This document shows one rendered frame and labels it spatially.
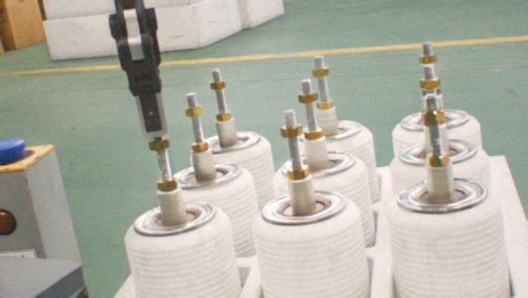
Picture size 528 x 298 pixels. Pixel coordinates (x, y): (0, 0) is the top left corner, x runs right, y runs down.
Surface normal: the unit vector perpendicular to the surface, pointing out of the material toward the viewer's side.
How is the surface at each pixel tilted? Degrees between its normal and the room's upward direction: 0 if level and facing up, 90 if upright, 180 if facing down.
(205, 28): 90
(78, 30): 90
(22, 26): 90
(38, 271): 0
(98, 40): 90
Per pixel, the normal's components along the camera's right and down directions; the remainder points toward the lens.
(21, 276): -0.16, -0.95
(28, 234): -0.17, 0.30
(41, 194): 0.97, -0.11
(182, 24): -0.40, 0.32
